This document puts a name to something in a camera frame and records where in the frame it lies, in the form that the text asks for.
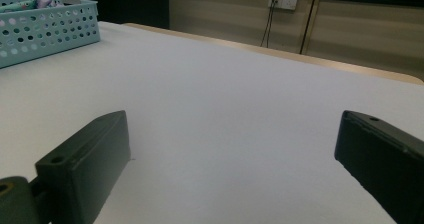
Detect turquoise perforated plastic basket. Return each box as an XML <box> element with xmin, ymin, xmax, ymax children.
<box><xmin>0</xmin><ymin>0</ymin><xmax>102</xmax><ymax>69</ymax></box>

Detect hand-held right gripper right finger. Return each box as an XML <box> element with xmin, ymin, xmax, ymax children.
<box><xmin>334</xmin><ymin>109</ymin><xmax>424</xmax><ymax>224</ymax></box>

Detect white wall socket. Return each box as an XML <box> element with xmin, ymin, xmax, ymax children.
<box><xmin>267</xmin><ymin>0</ymin><xmax>299</xmax><ymax>11</ymax></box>

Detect black wall cable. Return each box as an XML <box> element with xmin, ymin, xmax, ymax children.
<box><xmin>265</xmin><ymin>0</ymin><xmax>278</xmax><ymax>49</ymax></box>
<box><xmin>259</xmin><ymin>0</ymin><xmax>275</xmax><ymax>48</ymax></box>

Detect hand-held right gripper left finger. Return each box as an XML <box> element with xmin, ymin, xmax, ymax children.
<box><xmin>34</xmin><ymin>109</ymin><xmax>132</xmax><ymax>224</ymax></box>

